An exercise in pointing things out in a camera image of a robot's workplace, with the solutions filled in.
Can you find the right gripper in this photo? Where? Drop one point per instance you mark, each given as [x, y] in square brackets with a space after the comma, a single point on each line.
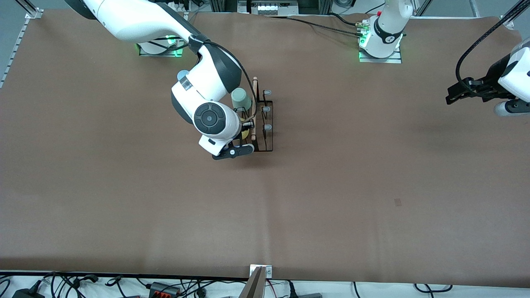
[245, 123]

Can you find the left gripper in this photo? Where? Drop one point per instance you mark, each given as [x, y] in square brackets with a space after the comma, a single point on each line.
[487, 84]

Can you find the yellow plastic cup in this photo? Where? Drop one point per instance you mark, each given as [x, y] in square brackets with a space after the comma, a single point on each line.
[245, 135]

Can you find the mint green plastic cup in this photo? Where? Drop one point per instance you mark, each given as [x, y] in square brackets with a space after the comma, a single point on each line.
[241, 98]

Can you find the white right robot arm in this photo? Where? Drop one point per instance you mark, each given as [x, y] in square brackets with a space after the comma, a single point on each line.
[132, 18]

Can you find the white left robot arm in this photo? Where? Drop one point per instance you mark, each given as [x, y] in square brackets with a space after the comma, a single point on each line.
[389, 25]

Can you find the light blue plastic cup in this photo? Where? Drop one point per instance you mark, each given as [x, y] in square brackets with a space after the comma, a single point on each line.
[181, 74]

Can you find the brown table mat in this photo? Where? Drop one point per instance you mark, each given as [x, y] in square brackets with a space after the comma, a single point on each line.
[265, 207]

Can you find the white power strip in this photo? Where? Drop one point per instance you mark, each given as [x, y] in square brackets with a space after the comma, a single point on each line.
[184, 6]

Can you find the grey connector box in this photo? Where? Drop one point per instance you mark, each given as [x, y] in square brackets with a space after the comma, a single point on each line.
[268, 7]

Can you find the black orange connector block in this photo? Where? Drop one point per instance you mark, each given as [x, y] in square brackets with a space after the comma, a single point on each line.
[163, 288]

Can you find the black plug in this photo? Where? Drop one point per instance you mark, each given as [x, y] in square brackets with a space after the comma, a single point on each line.
[293, 291]

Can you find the grey block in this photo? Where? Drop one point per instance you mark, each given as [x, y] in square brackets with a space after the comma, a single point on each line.
[308, 296]

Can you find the black power adapter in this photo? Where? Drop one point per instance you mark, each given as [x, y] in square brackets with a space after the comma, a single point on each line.
[27, 294]

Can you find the aluminium frame corner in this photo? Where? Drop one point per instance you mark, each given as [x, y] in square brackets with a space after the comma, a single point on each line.
[508, 20]

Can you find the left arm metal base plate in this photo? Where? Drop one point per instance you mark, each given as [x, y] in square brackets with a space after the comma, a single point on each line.
[381, 60]

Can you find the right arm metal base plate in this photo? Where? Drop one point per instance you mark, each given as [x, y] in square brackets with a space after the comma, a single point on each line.
[161, 54]

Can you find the silver metal bracket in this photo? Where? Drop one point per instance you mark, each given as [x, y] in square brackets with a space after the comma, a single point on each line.
[269, 272]

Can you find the grey support post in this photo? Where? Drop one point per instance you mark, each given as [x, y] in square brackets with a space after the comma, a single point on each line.
[254, 287]

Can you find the perforated aluminium rail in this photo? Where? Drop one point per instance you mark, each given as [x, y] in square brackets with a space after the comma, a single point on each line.
[16, 47]

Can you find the aluminium corner bracket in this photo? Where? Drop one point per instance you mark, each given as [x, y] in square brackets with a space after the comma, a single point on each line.
[34, 13]

